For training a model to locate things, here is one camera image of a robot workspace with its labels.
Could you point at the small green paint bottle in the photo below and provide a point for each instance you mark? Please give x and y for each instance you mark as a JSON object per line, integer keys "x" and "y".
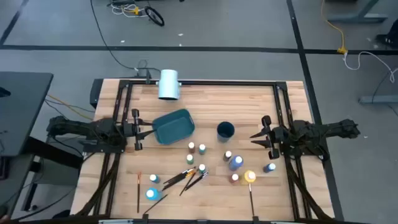
{"x": 189, "y": 159}

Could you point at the silver aluminium bar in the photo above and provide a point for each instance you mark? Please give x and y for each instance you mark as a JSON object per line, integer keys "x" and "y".
{"x": 283, "y": 222}
{"x": 115, "y": 221}

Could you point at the thick black paintbrush gold bristles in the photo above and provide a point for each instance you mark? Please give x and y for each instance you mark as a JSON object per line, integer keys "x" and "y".
{"x": 175, "y": 182}

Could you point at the person's leg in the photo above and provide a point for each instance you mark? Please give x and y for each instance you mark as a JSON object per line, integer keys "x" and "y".
{"x": 388, "y": 39}

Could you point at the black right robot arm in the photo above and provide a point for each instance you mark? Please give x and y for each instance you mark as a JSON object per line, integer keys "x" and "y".
{"x": 323, "y": 129}

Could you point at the grey desk foot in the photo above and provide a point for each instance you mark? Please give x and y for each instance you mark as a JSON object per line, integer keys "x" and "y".
{"x": 377, "y": 99}

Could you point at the small blue paint bottle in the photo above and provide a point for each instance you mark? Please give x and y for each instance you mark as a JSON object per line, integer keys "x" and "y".
{"x": 269, "y": 167}
{"x": 154, "y": 178}

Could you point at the large periwinkle paint bottle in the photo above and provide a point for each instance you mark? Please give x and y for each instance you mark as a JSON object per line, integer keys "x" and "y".
{"x": 235, "y": 163}

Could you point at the black paintbrush gold ferrule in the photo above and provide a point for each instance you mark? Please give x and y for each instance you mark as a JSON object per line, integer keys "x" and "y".
{"x": 188, "y": 183}

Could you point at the large yellow paint bottle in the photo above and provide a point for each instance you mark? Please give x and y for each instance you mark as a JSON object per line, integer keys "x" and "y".
{"x": 249, "y": 176}

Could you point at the black desk leg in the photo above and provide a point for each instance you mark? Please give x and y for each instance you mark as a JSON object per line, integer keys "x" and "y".
{"x": 53, "y": 153}

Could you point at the large turquoise paint bottle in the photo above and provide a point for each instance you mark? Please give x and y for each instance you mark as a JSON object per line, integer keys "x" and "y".
{"x": 151, "y": 194}

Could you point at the small black paint bottle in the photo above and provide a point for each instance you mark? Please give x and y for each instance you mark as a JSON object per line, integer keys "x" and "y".
{"x": 227, "y": 155}

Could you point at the black paintbrush silver ferrule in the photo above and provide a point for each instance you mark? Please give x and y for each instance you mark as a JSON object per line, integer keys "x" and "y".
{"x": 177, "y": 177}
{"x": 196, "y": 181}
{"x": 251, "y": 199}

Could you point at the black table end plate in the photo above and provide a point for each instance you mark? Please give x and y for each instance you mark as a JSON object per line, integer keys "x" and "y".
{"x": 96, "y": 93}

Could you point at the dark grey desk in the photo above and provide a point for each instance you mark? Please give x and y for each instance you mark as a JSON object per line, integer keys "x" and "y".
{"x": 21, "y": 115}

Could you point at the small teal paint bottle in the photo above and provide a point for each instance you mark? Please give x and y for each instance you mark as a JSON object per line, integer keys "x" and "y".
{"x": 201, "y": 168}
{"x": 202, "y": 148}

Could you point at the black lamp clamp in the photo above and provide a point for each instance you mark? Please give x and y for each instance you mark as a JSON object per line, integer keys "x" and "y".
{"x": 143, "y": 73}

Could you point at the teal plastic bin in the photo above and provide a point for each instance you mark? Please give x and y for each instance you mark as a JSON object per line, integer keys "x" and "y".
{"x": 172, "y": 127}

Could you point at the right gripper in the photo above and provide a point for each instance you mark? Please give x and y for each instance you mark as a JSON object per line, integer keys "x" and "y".
{"x": 275, "y": 137}

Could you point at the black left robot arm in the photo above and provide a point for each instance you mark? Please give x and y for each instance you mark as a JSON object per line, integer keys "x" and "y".
{"x": 90, "y": 129}

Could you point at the desk with grey leg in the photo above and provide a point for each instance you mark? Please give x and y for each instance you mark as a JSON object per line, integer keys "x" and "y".
{"x": 357, "y": 18}

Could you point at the thin black paintbrush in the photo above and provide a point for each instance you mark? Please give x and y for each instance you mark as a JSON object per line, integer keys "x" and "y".
{"x": 155, "y": 204}

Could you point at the long paintbrush copper ferrule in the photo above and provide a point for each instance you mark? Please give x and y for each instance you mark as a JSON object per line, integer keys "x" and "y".
{"x": 138, "y": 196}

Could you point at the dark blue plastic cup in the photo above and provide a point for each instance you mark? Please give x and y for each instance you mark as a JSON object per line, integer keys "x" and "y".
{"x": 225, "y": 130}

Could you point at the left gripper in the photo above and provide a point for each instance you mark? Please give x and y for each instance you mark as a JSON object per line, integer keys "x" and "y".
{"x": 133, "y": 130}

